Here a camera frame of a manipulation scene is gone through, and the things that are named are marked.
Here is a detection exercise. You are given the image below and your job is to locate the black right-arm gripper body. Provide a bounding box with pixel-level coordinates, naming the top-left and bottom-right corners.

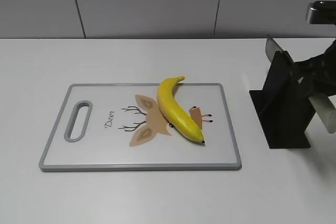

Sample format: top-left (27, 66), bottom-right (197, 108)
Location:
top-left (306, 1), bottom-right (335, 25)

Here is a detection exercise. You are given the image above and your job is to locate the white grey-rimmed cutting board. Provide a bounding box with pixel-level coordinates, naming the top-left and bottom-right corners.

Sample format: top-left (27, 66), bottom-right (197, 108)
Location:
top-left (39, 83), bottom-right (242, 172)

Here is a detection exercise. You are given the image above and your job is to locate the black knife stand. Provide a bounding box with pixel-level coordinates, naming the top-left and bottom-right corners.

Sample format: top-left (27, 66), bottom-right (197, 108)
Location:
top-left (249, 51), bottom-right (315, 149)

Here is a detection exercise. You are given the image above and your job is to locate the steel cleaver white handle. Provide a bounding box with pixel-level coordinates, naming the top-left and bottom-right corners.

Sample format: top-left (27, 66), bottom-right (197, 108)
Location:
top-left (265, 36), bottom-right (335, 134)

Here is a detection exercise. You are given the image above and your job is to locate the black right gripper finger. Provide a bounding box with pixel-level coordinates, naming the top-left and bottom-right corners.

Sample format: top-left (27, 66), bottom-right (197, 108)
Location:
top-left (292, 42), bottom-right (335, 98)

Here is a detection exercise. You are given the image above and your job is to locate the yellow plastic banana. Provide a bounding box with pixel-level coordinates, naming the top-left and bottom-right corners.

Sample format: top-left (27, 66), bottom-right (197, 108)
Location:
top-left (156, 76), bottom-right (205, 144)

